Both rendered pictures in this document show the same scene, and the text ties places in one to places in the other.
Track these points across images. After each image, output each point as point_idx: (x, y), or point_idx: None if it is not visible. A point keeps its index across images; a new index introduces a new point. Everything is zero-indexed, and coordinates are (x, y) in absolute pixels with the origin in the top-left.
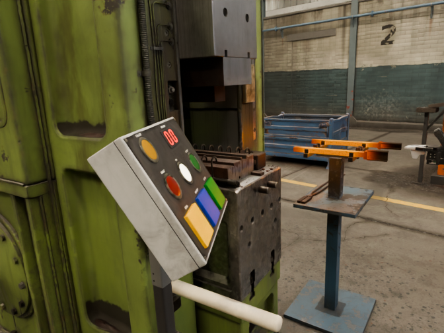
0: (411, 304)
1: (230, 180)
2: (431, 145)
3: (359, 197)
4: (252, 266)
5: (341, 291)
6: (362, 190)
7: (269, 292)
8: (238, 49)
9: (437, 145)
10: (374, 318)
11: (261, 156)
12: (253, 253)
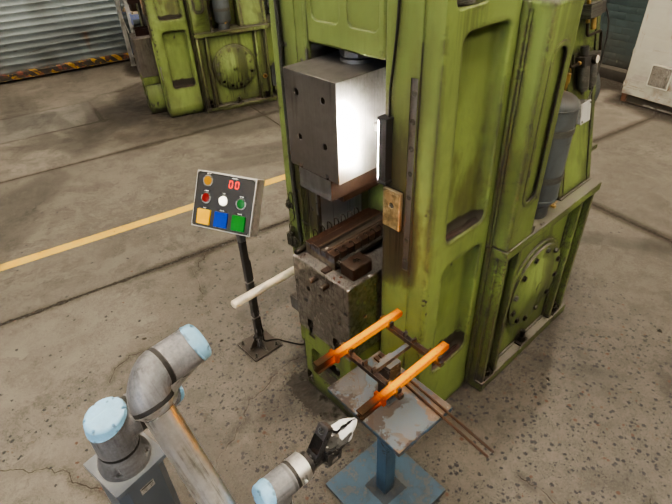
0: None
1: (300, 247)
2: (331, 438)
3: (374, 418)
4: (310, 317)
5: None
6: (400, 437)
7: (336, 365)
8: (314, 167)
9: (327, 444)
10: None
11: (346, 268)
12: (310, 310)
